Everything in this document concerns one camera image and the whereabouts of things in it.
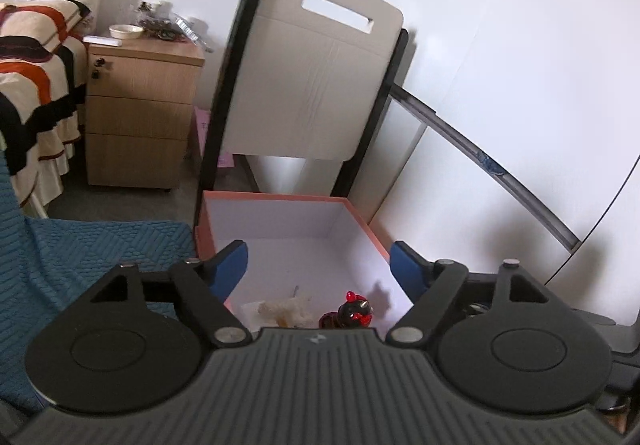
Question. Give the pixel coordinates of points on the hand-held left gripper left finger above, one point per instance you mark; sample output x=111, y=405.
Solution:
x=231, y=266

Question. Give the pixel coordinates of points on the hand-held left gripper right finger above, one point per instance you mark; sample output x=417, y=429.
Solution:
x=406, y=269

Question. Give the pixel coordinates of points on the orange box with white interior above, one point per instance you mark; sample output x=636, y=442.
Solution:
x=295, y=245

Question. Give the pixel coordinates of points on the beige plush toy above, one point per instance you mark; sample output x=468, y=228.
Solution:
x=287, y=309

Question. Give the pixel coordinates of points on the red and black figurine toy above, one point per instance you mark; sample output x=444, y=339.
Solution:
x=351, y=314

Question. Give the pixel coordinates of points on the pink paper bag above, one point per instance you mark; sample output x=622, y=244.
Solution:
x=212, y=140

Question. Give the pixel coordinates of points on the blue knitted blanket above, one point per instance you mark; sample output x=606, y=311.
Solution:
x=75, y=265

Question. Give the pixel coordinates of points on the wooden bedside cabinet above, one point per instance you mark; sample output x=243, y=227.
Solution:
x=140, y=110

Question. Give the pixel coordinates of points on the white cardboard sheet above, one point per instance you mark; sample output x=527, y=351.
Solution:
x=310, y=75

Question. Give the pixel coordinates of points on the white bowl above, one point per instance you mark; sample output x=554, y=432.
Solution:
x=126, y=31

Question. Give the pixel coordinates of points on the flat white remote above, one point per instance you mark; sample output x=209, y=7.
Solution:
x=102, y=40

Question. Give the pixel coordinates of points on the striped bed cover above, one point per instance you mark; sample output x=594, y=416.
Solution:
x=35, y=75

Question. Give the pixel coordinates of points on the grey metal rail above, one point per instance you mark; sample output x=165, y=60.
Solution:
x=500, y=170

